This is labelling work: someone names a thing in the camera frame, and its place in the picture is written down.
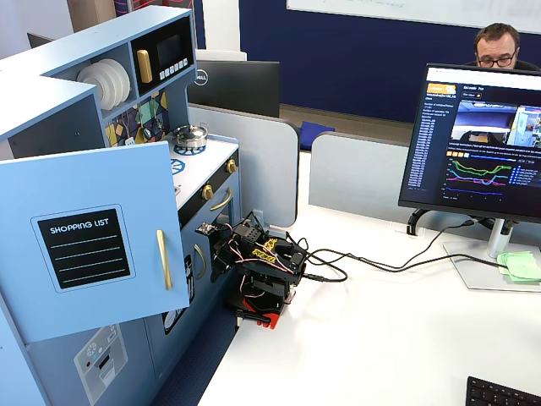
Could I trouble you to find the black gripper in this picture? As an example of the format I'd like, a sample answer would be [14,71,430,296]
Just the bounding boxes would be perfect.
[210,222,264,285]

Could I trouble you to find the black table clamp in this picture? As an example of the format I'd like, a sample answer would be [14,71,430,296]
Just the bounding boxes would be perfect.
[234,307,271,326]

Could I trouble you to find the grey desk partition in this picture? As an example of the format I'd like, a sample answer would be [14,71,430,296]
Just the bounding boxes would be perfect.
[188,103,301,229]
[308,130,541,246]

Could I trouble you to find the blue door with shopping list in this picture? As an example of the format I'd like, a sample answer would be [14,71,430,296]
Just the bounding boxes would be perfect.
[0,141,191,344]

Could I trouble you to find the white hanging toy utensil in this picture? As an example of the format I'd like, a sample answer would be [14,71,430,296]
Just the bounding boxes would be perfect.
[123,113,137,147]

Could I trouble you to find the blue cushion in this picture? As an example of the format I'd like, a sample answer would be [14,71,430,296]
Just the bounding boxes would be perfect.
[299,121,336,151]

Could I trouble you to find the black Dell monitor back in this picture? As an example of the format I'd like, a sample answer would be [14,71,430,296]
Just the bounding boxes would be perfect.
[187,58,282,119]

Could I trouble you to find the white toy plate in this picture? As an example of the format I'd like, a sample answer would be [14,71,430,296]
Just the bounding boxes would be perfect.
[76,63,112,112]
[95,59,126,107]
[105,58,133,102]

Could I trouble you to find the white box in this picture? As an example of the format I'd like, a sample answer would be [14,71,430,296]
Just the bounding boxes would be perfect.
[194,49,249,63]

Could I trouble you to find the black toy microwave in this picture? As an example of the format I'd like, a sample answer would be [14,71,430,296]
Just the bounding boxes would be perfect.
[129,19,196,97]

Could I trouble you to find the blue toy kitchen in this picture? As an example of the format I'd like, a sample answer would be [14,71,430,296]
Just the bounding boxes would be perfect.
[0,4,243,406]

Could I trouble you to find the silver monitor stand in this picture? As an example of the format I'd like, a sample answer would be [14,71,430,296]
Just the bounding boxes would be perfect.
[442,217,541,293]

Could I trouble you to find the black monitor with graphs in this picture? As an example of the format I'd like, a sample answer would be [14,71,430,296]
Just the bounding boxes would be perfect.
[397,62,541,224]

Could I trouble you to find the wooden cabinet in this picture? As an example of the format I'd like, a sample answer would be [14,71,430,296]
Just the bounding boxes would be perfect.
[66,0,117,34]

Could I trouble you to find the dark monitor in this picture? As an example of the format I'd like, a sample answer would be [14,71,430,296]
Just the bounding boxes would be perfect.
[26,32,56,50]

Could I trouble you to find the green sticky notes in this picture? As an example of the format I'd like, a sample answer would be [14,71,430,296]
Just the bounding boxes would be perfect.
[496,250,541,283]

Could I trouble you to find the black keyboard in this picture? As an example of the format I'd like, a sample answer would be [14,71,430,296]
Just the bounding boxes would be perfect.
[465,375,541,406]

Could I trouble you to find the white whiteboard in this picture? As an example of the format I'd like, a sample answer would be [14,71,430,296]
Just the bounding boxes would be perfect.
[286,0,541,36]

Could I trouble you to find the man with glasses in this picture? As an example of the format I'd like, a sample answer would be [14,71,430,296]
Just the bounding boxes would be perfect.
[462,21,541,73]

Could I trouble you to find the curved gold drawer handle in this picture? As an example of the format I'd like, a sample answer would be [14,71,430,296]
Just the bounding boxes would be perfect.
[194,244,207,279]

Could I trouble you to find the long gold door handle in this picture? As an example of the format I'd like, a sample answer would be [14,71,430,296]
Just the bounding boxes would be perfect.
[155,228,173,292]

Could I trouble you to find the curved gold oven handle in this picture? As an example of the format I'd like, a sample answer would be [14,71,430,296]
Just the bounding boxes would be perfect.
[210,187,233,212]

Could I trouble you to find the red robot base mount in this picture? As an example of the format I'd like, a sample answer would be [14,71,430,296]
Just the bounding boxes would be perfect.
[223,295,283,331]

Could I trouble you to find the black cable with plug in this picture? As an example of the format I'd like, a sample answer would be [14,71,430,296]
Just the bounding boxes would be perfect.
[295,249,508,283]

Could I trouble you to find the black cable holder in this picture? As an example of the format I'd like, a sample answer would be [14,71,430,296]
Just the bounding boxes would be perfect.
[405,208,429,237]

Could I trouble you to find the gold microwave handle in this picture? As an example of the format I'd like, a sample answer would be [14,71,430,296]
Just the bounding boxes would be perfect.
[135,49,154,84]

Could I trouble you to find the black cable to monitor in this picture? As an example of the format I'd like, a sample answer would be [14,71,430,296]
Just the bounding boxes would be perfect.
[295,216,481,272]

